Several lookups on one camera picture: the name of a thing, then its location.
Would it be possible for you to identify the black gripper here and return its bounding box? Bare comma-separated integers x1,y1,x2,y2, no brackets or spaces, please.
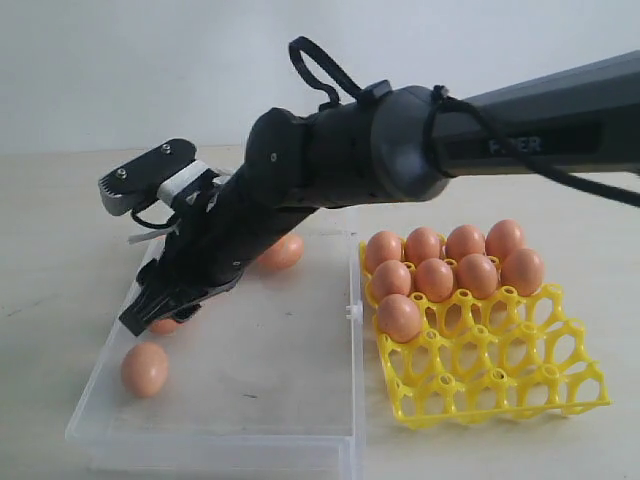
118,169,317,335

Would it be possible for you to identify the brown egg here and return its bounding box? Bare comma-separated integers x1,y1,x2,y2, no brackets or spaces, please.
149,318,181,336
121,342,169,398
365,230,403,274
377,294,422,343
445,224,485,261
485,219,526,261
257,234,304,271
404,226,441,266
456,253,499,299
371,260,412,302
414,258,454,303
501,248,545,297

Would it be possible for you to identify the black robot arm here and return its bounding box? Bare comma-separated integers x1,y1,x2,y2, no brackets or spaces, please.
117,52,639,335

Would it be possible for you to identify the clear plastic bin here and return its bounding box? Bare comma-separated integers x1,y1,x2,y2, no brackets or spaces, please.
65,223,365,479

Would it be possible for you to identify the yellow plastic egg tray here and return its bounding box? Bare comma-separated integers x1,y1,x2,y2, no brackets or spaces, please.
358,232,613,426

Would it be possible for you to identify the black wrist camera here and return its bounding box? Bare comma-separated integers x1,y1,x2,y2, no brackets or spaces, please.
98,138,218,216

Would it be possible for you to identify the black cable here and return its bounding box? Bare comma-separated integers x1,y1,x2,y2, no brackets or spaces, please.
127,35,640,246

